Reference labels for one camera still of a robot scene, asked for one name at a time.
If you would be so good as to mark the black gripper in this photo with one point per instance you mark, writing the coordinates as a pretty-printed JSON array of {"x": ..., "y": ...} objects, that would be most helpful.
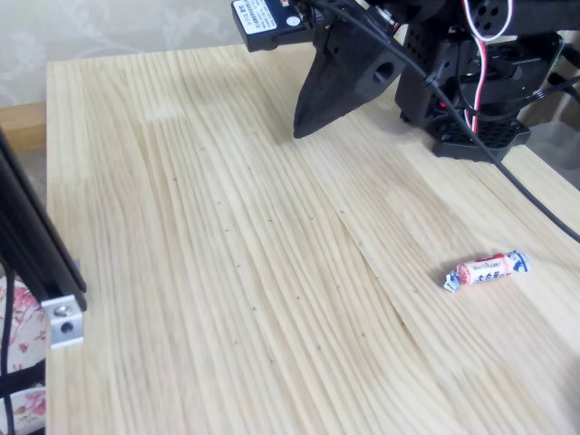
[{"x": 345, "y": 72}]

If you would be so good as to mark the white red candy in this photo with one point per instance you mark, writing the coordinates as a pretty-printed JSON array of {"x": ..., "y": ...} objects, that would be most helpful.
[{"x": 487, "y": 271}]

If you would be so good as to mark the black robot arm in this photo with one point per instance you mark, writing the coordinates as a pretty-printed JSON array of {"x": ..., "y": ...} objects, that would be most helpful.
[{"x": 498, "y": 59}]

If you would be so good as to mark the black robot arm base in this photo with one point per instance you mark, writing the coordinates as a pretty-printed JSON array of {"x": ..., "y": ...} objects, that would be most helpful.
[{"x": 417, "y": 90}]

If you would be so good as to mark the brown wooden bench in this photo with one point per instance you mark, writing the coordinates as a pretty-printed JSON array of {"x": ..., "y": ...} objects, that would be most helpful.
[{"x": 22, "y": 127}]

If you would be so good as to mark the floral pink white cloth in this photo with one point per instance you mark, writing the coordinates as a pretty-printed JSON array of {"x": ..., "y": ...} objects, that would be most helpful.
[{"x": 27, "y": 335}]

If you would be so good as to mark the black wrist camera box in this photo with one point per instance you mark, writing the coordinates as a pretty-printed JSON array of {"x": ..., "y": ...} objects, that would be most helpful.
[{"x": 265, "y": 25}]

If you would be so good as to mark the dark metal extrusion post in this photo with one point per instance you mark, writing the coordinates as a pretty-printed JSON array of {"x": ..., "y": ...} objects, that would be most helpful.
[{"x": 36, "y": 244}]

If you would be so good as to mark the silver corner bracket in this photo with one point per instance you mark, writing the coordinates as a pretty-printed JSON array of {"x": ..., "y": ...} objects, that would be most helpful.
[{"x": 63, "y": 324}]

